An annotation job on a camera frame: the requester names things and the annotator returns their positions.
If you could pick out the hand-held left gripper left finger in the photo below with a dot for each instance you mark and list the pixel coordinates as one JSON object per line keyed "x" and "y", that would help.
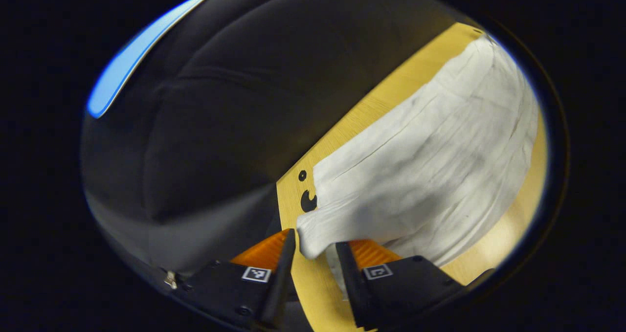
{"x": 281, "y": 278}

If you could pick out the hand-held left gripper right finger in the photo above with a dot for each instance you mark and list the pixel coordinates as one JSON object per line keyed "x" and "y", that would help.
{"x": 348, "y": 278}

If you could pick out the silver clip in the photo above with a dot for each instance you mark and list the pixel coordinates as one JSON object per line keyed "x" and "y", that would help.
{"x": 171, "y": 280}

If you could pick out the black backdrop cloth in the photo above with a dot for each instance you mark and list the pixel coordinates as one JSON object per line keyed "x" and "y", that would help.
{"x": 220, "y": 126}

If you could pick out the white jeans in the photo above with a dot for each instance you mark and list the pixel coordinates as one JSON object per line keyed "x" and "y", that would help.
{"x": 430, "y": 166}

